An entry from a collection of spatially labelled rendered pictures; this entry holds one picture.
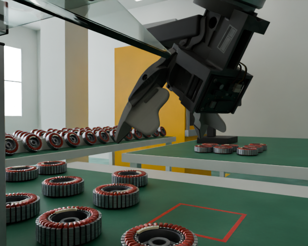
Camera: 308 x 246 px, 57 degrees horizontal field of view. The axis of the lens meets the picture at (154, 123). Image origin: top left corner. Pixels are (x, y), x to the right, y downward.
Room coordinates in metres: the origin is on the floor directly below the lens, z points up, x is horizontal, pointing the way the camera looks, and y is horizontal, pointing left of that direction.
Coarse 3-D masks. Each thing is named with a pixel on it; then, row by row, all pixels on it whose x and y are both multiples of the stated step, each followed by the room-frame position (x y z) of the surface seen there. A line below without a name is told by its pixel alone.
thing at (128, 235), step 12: (132, 228) 0.44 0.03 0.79; (144, 228) 0.44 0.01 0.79; (156, 228) 0.45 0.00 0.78; (168, 228) 0.45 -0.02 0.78; (180, 228) 0.44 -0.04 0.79; (132, 240) 0.40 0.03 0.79; (144, 240) 0.44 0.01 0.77; (156, 240) 0.42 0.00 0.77; (168, 240) 0.42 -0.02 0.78; (180, 240) 0.41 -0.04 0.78; (192, 240) 0.40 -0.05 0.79
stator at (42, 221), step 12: (48, 216) 0.50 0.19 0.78; (60, 216) 0.52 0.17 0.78; (72, 216) 0.53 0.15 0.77; (84, 216) 0.53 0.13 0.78; (96, 216) 0.49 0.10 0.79; (36, 228) 0.47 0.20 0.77; (48, 228) 0.45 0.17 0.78; (60, 228) 0.45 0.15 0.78; (72, 228) 0.45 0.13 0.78; (84, 228) 0.46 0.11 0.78; (96, 228) 0.48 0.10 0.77; (48, 240) 0.45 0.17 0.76; (60, 240) 0.45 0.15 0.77; (72, 240) 0.45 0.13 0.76; (84, 240) 0.46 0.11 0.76
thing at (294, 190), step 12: (84, 168) 1.17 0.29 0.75; (96, 168) 1.17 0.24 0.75; (108, 168) 1.17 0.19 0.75; (120, 168) 1.17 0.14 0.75; (132, 168) 1.17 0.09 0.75; (180, 180) 0.95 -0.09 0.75; (192, 180) 0.95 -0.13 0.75; (204, 180) 0.95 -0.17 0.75; (216, 180) 0.95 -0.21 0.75; (228, 180) 0.95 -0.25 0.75; (240, 180) 0.95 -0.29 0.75; (276, 192) 0.80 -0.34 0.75; (288, 192) 0.80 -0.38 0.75; (300, 192) 0.80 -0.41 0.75
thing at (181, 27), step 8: (192, 16) 0.33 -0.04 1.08; (200, 16) 0.33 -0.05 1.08; (168, 24) 0.37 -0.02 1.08; (176, 24) 0.35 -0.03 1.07; (184, 24) 0.34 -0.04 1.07; (192, 24) 0.33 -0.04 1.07; (152, 32) 0.39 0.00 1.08; (160, 32) 0.38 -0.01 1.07; (168, 32) 0.37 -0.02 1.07; (176, 32) 0.35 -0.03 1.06; (184, 32) 0.34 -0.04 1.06; (192, 32) 0.33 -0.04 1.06; (160, 40) 0.38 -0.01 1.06; (168, 40) 0.37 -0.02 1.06; (176, 40) 0.36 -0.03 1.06; (168, 48) 0.41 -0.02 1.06
